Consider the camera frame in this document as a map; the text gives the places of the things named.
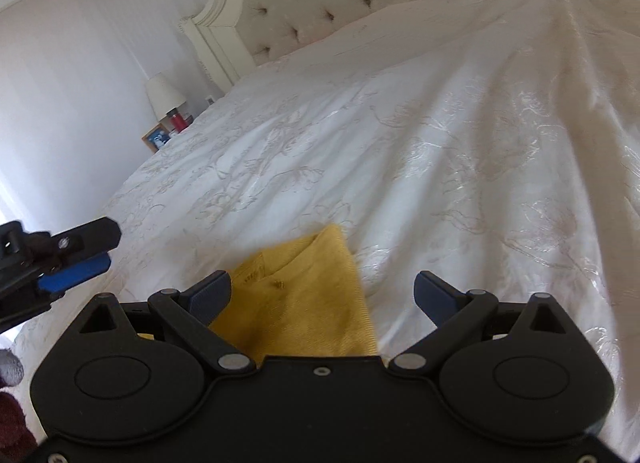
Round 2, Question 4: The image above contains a grey fuzzy cloth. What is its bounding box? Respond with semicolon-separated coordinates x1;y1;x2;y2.
0;349;25;387

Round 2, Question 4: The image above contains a dark red cloth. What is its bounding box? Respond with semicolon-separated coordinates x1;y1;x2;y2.
0;390;37;450

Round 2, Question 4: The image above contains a wooden picture frame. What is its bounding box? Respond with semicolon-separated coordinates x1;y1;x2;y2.
141;126;171;152

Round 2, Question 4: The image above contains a yellow knit garment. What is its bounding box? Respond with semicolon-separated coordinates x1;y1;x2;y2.
137;223;379;364

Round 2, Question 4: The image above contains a white embroidered bedspread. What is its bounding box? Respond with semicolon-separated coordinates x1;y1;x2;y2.
15;0;640;463

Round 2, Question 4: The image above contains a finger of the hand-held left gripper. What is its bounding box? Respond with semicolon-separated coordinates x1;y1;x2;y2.
30;216;122;269
0;251;111;331

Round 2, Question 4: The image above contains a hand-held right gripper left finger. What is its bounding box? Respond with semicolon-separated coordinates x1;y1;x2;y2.
70;270;256;374

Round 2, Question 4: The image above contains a white shade table lamp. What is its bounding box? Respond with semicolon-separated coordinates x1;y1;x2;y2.
145;73;187;123

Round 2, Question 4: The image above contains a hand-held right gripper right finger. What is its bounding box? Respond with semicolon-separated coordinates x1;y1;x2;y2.
387;270;581;376

